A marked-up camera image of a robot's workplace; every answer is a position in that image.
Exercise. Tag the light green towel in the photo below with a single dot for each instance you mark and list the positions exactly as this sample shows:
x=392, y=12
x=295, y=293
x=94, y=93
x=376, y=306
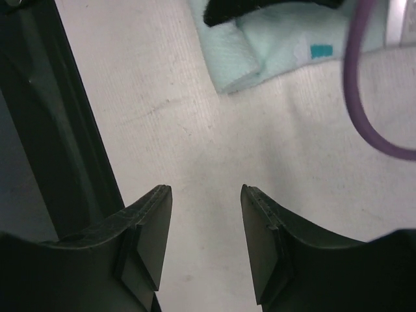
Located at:
x=270, y=41

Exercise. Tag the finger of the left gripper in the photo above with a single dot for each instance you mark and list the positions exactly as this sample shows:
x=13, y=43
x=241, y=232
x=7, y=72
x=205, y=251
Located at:
x=221, y=11

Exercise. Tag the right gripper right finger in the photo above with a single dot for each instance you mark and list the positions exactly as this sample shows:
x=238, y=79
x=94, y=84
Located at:
x=297, y=265

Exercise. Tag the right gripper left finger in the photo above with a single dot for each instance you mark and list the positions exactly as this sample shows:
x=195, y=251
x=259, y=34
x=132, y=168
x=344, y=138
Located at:
x=115, y=265

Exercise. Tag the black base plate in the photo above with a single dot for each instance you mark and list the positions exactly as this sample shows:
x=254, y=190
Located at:
x=46, y=98

